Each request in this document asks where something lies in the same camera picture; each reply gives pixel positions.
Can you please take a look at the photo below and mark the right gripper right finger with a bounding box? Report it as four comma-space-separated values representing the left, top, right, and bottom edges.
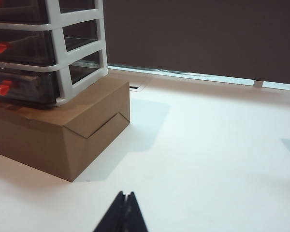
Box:
122, 191, 148, 232

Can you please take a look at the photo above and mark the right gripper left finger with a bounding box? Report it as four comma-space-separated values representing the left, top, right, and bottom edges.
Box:
93, 190, 128, 232

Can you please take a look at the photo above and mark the white plastic drawer cabinet frame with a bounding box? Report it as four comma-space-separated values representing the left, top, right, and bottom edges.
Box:
0, 0, 109, 108

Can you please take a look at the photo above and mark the brown cardboard box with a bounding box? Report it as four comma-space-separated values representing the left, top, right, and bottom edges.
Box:
0, 74, 131, 183

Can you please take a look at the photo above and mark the grey fabric desk partition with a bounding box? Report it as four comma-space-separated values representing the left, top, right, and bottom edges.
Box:
102, 0, 290, 86

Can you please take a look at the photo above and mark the smoky drawer with divider rail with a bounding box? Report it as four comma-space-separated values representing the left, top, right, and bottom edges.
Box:
0, 20, 99, 66

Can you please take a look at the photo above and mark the smoky drawer with upturned handle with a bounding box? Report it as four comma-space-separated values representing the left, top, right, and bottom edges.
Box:
0, 0, 97, 24

